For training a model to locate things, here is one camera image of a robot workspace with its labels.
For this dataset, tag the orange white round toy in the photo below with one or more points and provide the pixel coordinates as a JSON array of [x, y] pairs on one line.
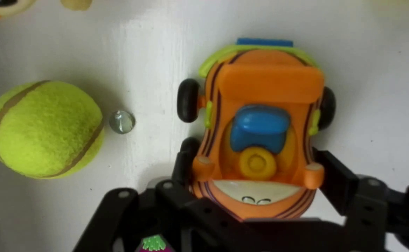
[[3, 11]]

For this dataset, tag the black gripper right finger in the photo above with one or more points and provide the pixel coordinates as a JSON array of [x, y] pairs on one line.
[[377, 211]]

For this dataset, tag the yellow-green tennis ball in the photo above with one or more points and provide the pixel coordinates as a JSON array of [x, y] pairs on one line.
[[46, 128]]

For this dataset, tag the orange toy car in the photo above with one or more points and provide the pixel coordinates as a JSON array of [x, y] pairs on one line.
[[261, 85]]

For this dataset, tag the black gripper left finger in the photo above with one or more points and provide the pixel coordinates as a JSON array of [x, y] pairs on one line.
[[121, 219]]

